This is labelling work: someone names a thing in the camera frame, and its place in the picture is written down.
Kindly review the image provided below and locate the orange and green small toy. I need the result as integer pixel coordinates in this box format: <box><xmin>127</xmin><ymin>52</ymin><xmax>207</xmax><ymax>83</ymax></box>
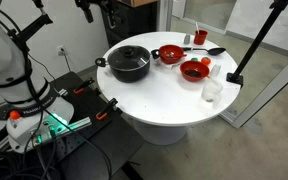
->
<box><xmin>191</xmin><ymin>57</ymin><xmax>211</xmax><ymax>66</ymax></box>

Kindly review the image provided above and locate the glass pot lid black knob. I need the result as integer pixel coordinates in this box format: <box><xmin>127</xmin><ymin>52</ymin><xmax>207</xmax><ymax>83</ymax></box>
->
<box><xmin>107</xmin><ymin>45</ymin><xmax>150</xmax><ymax>70</ymax></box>

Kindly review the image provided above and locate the black camera stand pole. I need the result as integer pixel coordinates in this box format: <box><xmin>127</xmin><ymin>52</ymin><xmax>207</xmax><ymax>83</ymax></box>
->
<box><xmin>226</xmin><ymin>0</ymin><xmax>288</xmax><ymax>86</ymax></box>

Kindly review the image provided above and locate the red bowl with spoon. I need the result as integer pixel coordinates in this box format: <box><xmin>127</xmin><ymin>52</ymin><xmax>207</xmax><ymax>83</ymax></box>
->
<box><xmin>159</xmin><ymin>45</ymin><xmax>186</xmax><ymax>64</ymax></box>

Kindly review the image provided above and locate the small white bottle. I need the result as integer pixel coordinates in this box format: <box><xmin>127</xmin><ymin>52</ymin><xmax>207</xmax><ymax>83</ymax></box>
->
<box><xmin>210</xmin><ymin>64</ymin><xmax>221</xmax><ymax>77</ymax></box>

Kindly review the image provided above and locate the red cup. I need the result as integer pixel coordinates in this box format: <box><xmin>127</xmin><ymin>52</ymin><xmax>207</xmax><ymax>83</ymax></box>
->
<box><xmin>194</xmin><ymin>30</ymin><xmax>208</xmax><ymax>45</ymax></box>

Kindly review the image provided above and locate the black cooking pot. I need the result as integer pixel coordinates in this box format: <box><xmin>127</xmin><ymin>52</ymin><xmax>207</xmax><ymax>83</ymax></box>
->
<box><xmin>95</xmin><ymin>51</ymin><xmax>153</xmax><ymax>83</ymax></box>

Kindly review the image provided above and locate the black serving spoon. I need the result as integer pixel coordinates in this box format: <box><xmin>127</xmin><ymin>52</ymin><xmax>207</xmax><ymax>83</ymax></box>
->
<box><xmin>181</xmin><ymin>47</ymin><xmax>226</xmax><ymax>56</ymax></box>

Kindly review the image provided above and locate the white round table pedestal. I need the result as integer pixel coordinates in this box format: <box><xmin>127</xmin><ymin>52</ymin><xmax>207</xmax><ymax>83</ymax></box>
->
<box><xmin>133</xmin><ymin>120</ymin><xmax>188</xmax><ymax>146</ymax></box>

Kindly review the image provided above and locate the clear plastic measuring cup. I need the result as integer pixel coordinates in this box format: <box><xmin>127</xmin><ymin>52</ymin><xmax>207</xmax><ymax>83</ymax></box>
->
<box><xmin>201</xmin><ymin>79</ymin><xmax>223</xmax><ymax>102</ymax></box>

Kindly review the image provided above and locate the wall power outlet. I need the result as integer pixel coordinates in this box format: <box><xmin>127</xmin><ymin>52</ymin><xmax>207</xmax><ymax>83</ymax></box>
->
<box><xmin>56</xmin><ymin>45</ymin><xmax>67</xmax><ymax>56</ymax></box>

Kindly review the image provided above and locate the black orange clamp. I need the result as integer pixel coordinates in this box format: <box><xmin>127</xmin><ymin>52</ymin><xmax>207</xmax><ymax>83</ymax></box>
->
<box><xmin>96</xmin><ymin>98</ymin><xmax>118</xmax><ymax>121</ymax></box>
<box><xmin>73</xmin><ymin>78</ymin><xmax>95</xmax><ymax>94</ymax></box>

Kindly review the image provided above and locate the black cabinet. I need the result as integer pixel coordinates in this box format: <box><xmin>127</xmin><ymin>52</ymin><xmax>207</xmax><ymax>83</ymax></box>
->
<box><xmin>101</xmin><ymin>2</ymin><xmax>157</xmax><ymax>47</ymax></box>

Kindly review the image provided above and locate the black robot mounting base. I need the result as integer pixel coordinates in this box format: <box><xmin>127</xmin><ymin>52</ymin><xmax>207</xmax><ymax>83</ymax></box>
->
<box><xmin>27</xmin><ymin>71</ymin><xmax>144</xmax><ymax>180</ymax></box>

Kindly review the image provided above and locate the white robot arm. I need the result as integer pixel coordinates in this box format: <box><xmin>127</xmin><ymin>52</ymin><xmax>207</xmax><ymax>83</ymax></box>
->
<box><xmin>0</xmin><ymin>26</ymin><xmax>74</xmax><ymax>153</ymax></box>

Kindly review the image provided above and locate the red bowl with dark contents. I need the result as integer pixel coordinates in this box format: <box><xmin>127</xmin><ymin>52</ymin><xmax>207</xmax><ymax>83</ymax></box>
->
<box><xmin>180</xmin><ymin>60</ymin><xmax>210</xmax><ymax>82</ymax></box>

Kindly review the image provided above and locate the small grey shaker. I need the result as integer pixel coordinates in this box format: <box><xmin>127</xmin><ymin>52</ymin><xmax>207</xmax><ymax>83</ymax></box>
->
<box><xmin>183</xmin><ymin>34</ymin><xmax>191</xmax><ymax>45</ymax></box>

